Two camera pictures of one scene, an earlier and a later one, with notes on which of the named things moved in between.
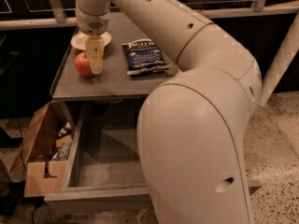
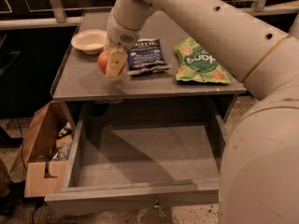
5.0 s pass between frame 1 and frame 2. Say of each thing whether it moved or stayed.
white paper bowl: stayed
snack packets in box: stayed
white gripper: moved
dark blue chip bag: stayed
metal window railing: stayed
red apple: moved
